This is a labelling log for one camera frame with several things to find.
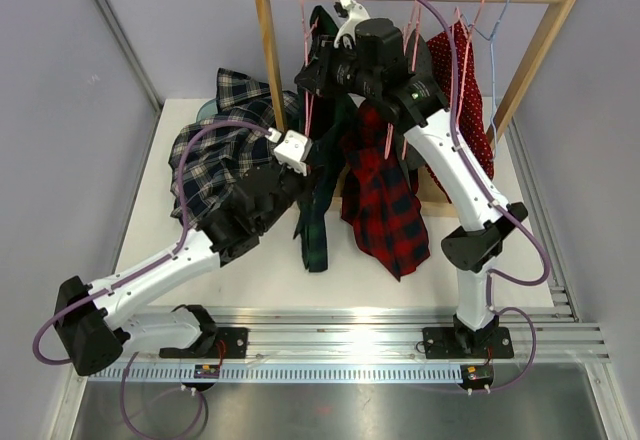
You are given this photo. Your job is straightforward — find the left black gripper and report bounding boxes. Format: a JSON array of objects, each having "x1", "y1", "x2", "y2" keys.
[{"x1": 257, "y1": 153, "x2": 324, "y2": 234}]

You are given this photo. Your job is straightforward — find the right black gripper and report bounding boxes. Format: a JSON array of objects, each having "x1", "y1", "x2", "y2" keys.
[{"x1": 295, "y1": 37, "x2": 380, "y2": 102}]

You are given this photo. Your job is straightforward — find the navy white plaid skirt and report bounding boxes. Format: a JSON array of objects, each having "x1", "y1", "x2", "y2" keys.
[{"x1": 168, "y1": 68, "x2": 276, "y2": 227}]

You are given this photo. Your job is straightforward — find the pink wire hanger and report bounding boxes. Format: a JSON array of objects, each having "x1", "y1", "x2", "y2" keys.
[{"x1": 454, "y1": 0, "x2": 486, "y2": 123}]

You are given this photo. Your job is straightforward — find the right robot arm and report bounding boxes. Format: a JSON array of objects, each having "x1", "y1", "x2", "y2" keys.
[{"x1": 295, "y1": 18, "x2": 528, "y2": 358}]

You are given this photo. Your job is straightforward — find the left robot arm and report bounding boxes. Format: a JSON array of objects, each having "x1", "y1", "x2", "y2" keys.
[{"x1": 54, "y1": 161, "x2": 318, "y2": 376}]

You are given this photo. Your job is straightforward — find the pink hanger of green skirt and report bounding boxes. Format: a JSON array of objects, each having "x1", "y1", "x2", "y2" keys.
[{"x1": 299, "y1": 0, "x2": 317, "y2": 137}]

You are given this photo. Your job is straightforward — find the green plaid skirt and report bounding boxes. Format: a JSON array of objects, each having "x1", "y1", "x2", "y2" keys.
[{"x1": 292, "y1": 5, "x2": 361, "y2": 274}]

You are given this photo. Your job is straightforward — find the grey dotted skirt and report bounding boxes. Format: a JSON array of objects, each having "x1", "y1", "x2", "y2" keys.
[{"x1": 401, "y1": 30, "x2": 432, "y2": 172}]

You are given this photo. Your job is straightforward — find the pink hanger pair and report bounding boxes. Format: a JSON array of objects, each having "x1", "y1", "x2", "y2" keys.
[{"x1": 384, "y1": 1, "x2": 422, "y2": 159}]

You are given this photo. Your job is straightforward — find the red plaid skirt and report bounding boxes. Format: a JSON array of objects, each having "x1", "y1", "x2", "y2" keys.
[{"x1": 341, "y1": 102, "x2": 430, "y2": 280}]

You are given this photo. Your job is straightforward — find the red polka dot skirt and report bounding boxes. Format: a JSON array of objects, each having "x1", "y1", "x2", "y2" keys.
[{"x1": 427, "y1": 22, "x2": 494, "y2": 180}]

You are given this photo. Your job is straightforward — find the blue plastic basin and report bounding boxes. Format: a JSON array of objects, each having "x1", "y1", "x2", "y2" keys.
[{"x1": 196, "y1": 99, "x2": 218, "y2": 122}]

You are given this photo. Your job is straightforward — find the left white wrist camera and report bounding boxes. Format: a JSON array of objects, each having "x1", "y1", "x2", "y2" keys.
[{"x1": 267, "y1": 128, "x2": 312, "y2": 176}]

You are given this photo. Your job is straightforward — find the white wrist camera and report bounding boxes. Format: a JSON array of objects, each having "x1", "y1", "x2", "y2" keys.
[
  {"x1": 334, "y1": 0, "x2": 370, "y2": 50},
  {"x1": 267, "y1": 128, "x2": 312, "y2": 176}
]

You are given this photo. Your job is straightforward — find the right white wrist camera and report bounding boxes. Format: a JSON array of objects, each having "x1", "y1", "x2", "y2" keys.
[{"x1": 334, "y1": 0, "x2": 370, "y2": 50}]

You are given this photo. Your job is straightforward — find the left black mount plate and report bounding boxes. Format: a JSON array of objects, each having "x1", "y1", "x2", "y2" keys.
[{"x1": 159, "y1": 327, "x2": 249, "y2": 360}]

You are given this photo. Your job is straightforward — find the black mount plate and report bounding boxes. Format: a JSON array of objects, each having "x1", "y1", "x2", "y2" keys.
[
  {"x1": 422, "y1": 327, "x2": 515, "y2": 360},
  {"x1": 159, "y1": 327, "x2": 249, "y2": 360}
]

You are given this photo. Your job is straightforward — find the aluminium rail base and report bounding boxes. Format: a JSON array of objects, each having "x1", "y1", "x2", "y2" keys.
[{"x1": 112, "y1": 99, "x2": 609, "y2": 382}]

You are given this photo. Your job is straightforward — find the blue wire hanger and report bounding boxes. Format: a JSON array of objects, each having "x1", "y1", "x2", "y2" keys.
[{"x1": 458, "y1": 0, "x2": 511, "y2": 159}]

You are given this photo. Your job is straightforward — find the right black mount plate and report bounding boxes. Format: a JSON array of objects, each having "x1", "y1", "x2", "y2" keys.
[{"x1": 422, "y1": 327, "x2": 515, "y2": 360}]

